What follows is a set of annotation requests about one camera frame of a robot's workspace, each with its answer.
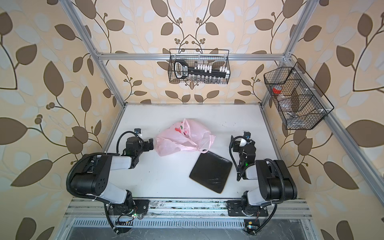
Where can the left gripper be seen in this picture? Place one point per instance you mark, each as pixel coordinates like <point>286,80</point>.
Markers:
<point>145,145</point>

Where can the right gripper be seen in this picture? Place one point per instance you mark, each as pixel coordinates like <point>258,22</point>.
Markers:
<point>247,148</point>

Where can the pink plastic bag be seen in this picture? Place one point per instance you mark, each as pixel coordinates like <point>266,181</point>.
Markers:
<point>185,136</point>

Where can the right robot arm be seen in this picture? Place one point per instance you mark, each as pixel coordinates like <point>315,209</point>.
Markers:
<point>275,183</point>

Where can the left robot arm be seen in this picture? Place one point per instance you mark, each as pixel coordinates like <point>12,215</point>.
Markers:
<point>89,176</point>

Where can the black square tray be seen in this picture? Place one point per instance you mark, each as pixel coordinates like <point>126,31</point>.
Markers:
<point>211,171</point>

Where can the black socket tool set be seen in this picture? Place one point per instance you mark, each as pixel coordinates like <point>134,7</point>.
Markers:
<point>197,71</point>

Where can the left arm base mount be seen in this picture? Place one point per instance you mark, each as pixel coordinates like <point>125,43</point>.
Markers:
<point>130,207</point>

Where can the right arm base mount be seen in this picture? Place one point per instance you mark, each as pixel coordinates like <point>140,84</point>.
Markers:
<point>237,208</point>

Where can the black wire basket right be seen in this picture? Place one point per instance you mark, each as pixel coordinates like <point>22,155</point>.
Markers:
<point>305,103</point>

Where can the black wire basket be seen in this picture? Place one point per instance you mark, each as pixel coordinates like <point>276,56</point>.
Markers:
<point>215,57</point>
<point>305,103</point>

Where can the black wire basket rear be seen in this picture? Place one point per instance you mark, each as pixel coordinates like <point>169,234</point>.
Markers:
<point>215,57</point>

